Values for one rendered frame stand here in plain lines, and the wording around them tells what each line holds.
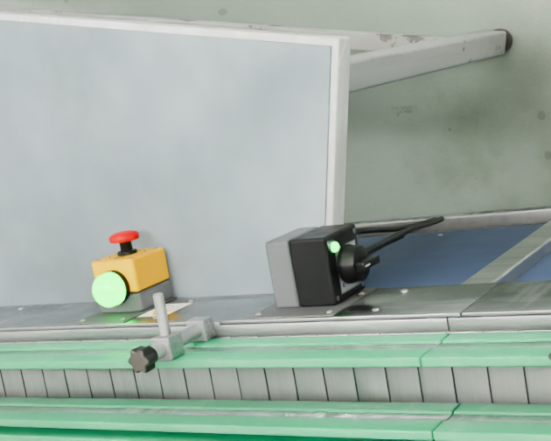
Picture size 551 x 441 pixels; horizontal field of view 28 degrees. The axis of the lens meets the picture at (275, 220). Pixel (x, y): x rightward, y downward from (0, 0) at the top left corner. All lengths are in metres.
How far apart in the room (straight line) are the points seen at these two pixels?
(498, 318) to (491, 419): 0.10
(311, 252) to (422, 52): 0.48
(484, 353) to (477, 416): 0.09
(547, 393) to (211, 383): 0.40
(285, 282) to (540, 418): 0.34
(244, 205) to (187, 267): 0.13
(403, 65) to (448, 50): 0.17
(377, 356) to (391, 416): 0.09
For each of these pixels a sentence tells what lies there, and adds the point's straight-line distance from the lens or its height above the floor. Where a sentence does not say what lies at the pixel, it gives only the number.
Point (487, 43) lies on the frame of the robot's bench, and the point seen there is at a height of 0.13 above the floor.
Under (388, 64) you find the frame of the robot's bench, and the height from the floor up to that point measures 0.52.
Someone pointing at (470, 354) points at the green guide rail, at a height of 0.96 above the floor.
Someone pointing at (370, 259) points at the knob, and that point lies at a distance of 1.24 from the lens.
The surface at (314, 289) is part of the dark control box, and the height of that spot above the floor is 0.83.
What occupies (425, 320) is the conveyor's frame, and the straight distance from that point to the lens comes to 1.14.
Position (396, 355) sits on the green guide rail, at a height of 0.96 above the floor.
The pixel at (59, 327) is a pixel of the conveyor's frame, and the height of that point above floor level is 0.88.
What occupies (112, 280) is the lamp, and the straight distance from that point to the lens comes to 1.39.
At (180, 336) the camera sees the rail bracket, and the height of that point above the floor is 0.95.
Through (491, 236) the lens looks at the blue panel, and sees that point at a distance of 1.62.
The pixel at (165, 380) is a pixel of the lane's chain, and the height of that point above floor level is 0.88.
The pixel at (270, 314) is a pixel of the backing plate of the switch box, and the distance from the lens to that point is 1.25.
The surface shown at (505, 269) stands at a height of 0.68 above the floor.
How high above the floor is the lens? 1.88
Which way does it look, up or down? 57 degrees down
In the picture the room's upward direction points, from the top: 113 degrees counter-clockwise
